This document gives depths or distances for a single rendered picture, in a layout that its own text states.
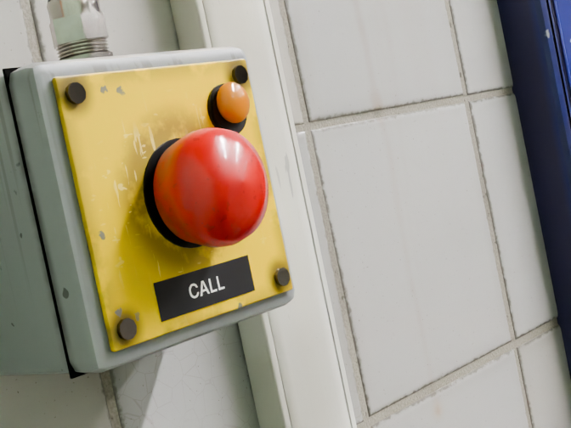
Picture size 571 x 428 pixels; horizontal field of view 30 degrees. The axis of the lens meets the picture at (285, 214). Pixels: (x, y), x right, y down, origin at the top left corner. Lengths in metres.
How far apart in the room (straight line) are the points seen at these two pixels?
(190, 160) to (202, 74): 0.05
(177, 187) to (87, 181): 0.03
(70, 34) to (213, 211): 0.09
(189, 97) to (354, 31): 0.22
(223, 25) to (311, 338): 0.15
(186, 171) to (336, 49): 0.24
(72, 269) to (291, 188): 0.17
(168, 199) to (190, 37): 0.14
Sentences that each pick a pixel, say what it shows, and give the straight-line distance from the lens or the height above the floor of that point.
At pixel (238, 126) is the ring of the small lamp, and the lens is 0.39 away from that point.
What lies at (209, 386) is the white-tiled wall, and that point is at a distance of 0.47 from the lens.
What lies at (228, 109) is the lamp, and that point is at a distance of 0.38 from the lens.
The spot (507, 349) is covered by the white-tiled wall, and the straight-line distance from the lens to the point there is 0.67.
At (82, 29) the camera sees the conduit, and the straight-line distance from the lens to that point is 0.39.
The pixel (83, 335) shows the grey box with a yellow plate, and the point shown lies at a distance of 0.34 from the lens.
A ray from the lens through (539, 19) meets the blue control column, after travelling 0.70.
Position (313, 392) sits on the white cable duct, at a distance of 0.49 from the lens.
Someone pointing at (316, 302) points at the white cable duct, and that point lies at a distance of 0.49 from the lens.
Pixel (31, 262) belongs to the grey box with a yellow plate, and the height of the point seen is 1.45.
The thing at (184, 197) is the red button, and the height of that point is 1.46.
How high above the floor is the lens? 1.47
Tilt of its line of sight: 3 degrees down
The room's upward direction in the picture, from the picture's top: 12 degrees counter-clockwise
